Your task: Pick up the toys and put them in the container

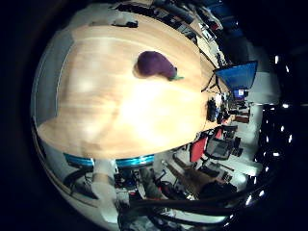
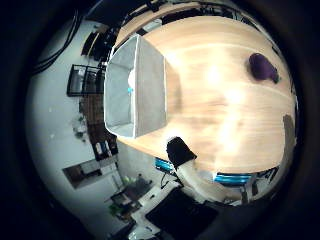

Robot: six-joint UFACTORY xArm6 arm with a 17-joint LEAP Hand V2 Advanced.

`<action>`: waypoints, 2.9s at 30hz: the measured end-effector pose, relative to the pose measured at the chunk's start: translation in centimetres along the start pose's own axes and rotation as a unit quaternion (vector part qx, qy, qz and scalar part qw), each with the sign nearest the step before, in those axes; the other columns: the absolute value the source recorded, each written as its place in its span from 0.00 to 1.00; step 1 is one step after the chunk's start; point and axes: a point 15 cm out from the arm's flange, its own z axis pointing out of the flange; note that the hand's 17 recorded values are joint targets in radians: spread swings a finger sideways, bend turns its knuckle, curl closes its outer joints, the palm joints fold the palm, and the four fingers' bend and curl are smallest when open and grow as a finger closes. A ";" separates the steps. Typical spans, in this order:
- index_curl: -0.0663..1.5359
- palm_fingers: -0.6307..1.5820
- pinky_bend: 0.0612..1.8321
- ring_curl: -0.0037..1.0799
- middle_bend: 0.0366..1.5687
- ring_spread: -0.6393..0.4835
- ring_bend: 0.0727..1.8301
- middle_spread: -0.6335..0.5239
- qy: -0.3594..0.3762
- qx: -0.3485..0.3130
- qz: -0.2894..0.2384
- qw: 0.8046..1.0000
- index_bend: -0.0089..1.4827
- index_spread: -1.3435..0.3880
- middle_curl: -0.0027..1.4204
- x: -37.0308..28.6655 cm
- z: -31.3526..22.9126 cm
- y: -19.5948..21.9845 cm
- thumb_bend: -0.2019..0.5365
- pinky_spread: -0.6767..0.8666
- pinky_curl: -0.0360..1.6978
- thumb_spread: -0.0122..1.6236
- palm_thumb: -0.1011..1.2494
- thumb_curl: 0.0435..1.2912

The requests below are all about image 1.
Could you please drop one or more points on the purple eggplant plush toy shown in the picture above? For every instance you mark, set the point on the purple eggplant plush toy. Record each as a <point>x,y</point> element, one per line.
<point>155,64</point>

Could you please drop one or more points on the red office chair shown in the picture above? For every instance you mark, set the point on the red office chair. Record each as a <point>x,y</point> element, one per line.
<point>198,149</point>

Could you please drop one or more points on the black device on table edge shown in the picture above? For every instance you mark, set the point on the black device on table edge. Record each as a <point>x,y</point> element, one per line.
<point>211,110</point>

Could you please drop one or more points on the small lit computer monitor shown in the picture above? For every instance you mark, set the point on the small lit computer monitor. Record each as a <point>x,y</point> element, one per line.
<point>240,93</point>

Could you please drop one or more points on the long wooden desk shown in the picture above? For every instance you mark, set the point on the long wooden desk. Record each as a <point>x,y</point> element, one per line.
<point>205,41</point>

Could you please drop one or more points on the large blue monitor screen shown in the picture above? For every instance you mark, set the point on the large blue monitor screen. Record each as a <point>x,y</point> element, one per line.
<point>239,75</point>

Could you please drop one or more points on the teal metal table frame bar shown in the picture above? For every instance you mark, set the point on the teal metal table frame bar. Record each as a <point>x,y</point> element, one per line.
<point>134,161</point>

